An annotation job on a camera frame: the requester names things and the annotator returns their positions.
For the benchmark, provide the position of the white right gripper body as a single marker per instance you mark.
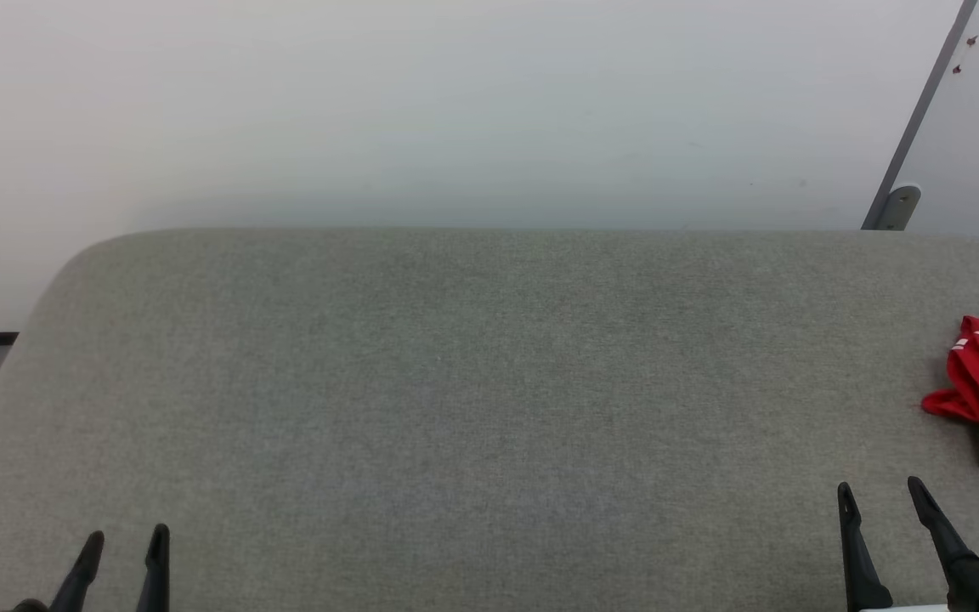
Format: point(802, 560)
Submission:
point(906, 609)

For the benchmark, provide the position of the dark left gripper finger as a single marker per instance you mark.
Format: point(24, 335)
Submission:
point(158, 569)
point(82, 574)

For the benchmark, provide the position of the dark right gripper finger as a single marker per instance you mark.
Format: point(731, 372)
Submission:
point(862, 561)
point(940, 527)

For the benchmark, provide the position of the grey metal post bracket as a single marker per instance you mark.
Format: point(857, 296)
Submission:
point(899, 208)

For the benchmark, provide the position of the grey metal wall bracket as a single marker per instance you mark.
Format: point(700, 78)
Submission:
point(919, 115)

